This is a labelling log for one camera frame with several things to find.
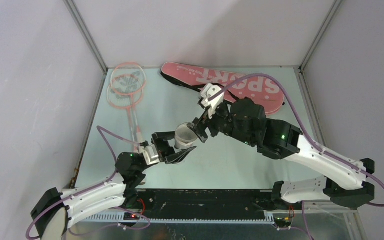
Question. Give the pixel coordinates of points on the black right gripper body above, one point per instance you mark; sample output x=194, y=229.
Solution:
x=221, y=122

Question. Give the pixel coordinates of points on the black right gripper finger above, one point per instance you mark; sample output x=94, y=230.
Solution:
x=200, y=131
x=201, y=123

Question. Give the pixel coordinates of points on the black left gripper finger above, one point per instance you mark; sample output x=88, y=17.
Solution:
x=163, y=136
x=173, y=157

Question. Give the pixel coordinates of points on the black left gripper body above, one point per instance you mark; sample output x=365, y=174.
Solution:
x=163, y=147

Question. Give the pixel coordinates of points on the white shuttlecock tube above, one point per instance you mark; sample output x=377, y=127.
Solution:
x=184, y=137

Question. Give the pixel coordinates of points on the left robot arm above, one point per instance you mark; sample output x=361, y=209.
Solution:
x=57, y=211

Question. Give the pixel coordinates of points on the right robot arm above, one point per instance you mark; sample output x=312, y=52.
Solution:
x=344, y=184

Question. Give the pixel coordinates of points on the pink sport racket bag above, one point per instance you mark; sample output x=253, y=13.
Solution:
x=261, y=90

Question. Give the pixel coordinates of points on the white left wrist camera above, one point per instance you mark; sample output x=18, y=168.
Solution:
x=149, y=152

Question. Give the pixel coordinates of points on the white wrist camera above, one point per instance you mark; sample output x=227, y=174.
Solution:
x=211, y=96
x=149, y=152

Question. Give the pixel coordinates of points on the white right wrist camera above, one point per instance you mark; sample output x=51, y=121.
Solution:
x=211, y=96

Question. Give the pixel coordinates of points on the aluminium front frame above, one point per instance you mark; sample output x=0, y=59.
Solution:
x=316, y=221

